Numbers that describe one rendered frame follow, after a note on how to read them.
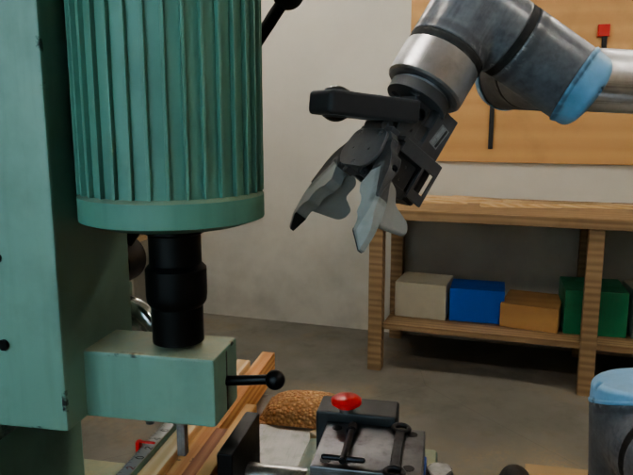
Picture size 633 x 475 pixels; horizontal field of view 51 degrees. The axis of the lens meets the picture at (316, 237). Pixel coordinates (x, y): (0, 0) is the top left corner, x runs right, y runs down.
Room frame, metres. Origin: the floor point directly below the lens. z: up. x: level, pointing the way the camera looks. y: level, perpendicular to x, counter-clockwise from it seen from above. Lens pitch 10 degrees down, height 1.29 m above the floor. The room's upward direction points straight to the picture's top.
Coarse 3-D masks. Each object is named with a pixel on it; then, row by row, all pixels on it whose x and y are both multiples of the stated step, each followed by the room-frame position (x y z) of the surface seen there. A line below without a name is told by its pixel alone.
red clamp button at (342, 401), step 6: (336, 396) 0.61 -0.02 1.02; (342, 396) 0.61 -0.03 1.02; (348, 396) 0.61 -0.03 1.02; (354, 396) 0.61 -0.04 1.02; (336, 402) 0.60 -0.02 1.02; (342, 402) 0.60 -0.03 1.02; (348, 402) 0.60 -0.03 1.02; (354, 402) 0.60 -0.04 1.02; (360, 402) 0.60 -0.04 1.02; (342, 408) 0.59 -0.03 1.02; (348, 408) 0.59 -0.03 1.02; (354, 408) 0.60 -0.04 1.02
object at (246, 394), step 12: (264, 360) 0.93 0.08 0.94; (252, 372) 0.88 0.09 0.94; (264, 372) 0.90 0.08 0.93; (240, 396) 0.80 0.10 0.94; (252, 396) 0.84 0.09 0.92; (240, 408) 0.79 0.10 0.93; (228, 420) 0.74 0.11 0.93; (204, 432) 0.70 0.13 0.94; (192, 444) 0.67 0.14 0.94; (180, 456) 0.65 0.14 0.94
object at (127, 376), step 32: (96, 352) 0.61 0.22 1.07; (128, 352) 0.61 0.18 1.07; (160, 352) 0.61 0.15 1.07; (192, 352) 0.61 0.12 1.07; (224, 352) 0.62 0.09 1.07; (96, 384) 0.61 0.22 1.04; (128, 384) 0.61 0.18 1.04; (160, 384) 0.60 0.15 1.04; (192, 384) 0.59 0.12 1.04; (224, 384) 0.62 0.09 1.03; (128, 416) 0.61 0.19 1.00; (160, 416) 0.60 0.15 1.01; (192, 416) 0.59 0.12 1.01
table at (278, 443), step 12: (264, 396) 0.89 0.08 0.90; (264, 408) 0.85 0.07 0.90; (264, 432) 0.78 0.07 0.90; (276, 432) 0.78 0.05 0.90; (288, 432) 0.78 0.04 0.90; (300, 432) 0.78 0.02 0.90; (264, 444) 0.75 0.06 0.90; (276, 444) 0.75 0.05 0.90; (288, 444) 0.75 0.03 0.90; (300, 444) 0.75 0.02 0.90; (264, 456) 0.72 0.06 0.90; (276, 456) 0.72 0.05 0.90; (288, 456) 0.72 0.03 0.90; (300, 456) 0.72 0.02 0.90
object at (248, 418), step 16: (256, 416) 0.63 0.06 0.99; (240, 432) 0.59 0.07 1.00; (256, 432) 0.62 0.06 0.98; (224, 448) 0.56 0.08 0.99; (240, 448) 0.57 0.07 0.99; (256, 448) 0.62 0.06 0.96; (224, 464) 0.55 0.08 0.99; (240, 464) 0.57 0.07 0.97; (256, 464) 0.59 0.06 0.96; (272, 464) 0.59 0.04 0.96
